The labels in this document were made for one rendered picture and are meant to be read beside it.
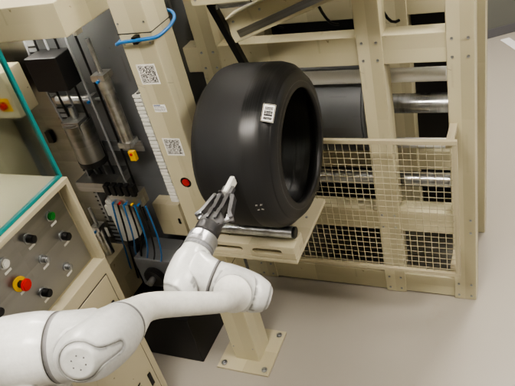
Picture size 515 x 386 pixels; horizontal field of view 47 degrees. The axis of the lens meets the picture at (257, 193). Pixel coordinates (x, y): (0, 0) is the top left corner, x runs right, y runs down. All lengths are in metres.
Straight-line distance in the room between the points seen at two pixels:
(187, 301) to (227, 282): 0.19
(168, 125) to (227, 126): 0.34
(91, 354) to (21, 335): 0.15
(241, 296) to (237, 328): 1.25
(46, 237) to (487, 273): 2.11
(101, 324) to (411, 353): 1.97
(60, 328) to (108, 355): 0.10
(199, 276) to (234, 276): 0.10
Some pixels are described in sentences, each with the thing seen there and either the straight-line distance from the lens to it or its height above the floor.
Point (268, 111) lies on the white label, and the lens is 1.83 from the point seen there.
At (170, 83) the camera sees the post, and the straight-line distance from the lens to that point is 2.05.
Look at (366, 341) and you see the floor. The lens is 2.91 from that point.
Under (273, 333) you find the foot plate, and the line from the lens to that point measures 3.01.
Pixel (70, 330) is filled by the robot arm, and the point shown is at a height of 1.54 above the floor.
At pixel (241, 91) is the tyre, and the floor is 1.45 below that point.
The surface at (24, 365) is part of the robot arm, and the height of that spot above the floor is 1.50.
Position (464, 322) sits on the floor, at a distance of 2.97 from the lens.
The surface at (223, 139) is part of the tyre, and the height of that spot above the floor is 1.35.
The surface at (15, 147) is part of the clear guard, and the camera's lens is 2.01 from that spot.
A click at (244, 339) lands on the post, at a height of 0.16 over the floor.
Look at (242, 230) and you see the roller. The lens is 2.18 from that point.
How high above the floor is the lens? 2.23
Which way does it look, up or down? 34 degrees down
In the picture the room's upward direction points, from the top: 15 degrees counter-clockwise
